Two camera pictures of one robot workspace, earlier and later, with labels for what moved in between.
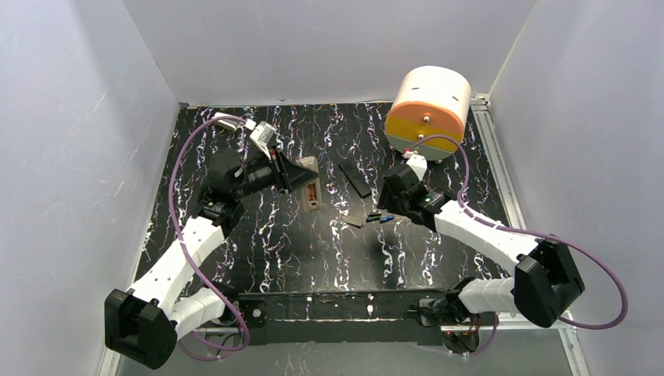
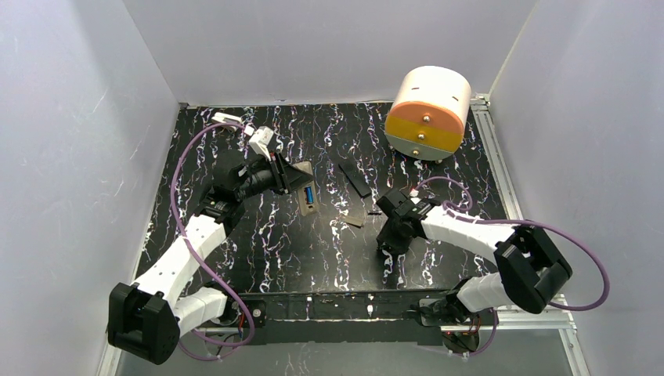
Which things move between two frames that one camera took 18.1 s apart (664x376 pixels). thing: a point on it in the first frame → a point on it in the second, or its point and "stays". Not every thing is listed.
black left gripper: [279, 171] stays
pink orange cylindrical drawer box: [427, 115] stays
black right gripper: [393, 188] → [391, 240]
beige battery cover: [355, 220] stays
